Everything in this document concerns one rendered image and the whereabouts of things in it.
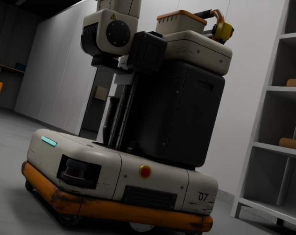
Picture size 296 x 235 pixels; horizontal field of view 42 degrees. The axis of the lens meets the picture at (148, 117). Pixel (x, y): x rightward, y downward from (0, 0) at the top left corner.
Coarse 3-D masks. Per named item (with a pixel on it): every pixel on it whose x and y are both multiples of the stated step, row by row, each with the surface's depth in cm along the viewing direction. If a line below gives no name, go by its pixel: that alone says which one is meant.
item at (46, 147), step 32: (32, 160) 166; (64, 160) 136; (96, 160) 130; (128, 160) 138; (64, 192) 128; (96, 192) 131; (128, 192) 137; (160, 192) 143; (192, 192) 151; (160, 224) 145; (192, 224) 152
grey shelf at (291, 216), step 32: (288, 0) 262; (288, 32) 268; (288, 64) 271; (288, 96) 258; (256, 128) 257; (288, 128) 276; (256, 160) 264; (288, 160) 279; (256, 192) 267; (288, 192) 276
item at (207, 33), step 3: (213, 27) 170; (216, 27) 168; (207, 30) 191; (210, 30) 189; (213, 30) 169; (204, 33) 191; (207, 33) 189; (210, 33) 185; (213, 33) 169; (207, 36) 180; (210, 36) 178; (219, 42) 174; (222, 42) 175; (225, 42) 176
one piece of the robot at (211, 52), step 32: (192, 32) 150; (224, 32) 164; (192, 64) 152; (224, 64) 158; (128, 96) 169; (160, 96) 154; (192, 96) 152; (128, 128) 163; (160, 128) 148; (192, 128) 153; (160, 160) 151; (192, 160) 155
